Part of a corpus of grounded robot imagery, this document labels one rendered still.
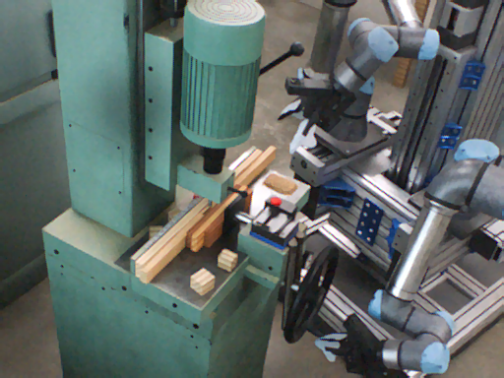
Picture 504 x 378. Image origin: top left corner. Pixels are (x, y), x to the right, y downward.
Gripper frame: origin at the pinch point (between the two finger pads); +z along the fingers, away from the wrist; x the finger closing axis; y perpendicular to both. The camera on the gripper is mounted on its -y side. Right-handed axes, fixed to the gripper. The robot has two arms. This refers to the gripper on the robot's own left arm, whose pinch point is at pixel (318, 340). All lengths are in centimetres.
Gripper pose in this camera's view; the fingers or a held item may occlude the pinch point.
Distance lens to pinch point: 183.9
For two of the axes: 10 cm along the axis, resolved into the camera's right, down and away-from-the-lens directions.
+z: -8.1, 0.1, 5.8
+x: 5.0, -4.9, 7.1
